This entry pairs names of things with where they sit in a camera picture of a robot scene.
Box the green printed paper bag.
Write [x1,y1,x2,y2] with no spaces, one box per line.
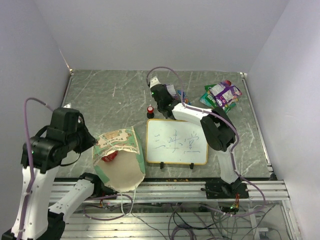
[92,126,146,197]

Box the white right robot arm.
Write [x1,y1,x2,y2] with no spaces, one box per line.
[147,77,242,198]

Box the yellow-framed small whiteboard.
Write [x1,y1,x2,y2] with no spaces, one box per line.
[145,119,209,165]

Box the blue small snack packet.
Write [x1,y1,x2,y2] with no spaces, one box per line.
[177,90,191,105]

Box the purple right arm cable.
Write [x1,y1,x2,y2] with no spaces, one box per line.
[146,66,267,218]

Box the teal snack packet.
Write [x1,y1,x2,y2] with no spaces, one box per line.
[199,92,236,114]

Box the aluminium rail frame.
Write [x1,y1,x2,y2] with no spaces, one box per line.
[62,179,302,240]

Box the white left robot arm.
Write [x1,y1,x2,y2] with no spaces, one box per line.
[1,107,110,240]

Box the purple snack packet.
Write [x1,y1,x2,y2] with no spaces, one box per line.
[165,84,177,99]
[209,80,242,108]

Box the green box snack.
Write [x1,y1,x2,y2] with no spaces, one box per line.
[204,83,242,110]

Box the red snack packet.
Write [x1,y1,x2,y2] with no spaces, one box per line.
[101,150,119,163]

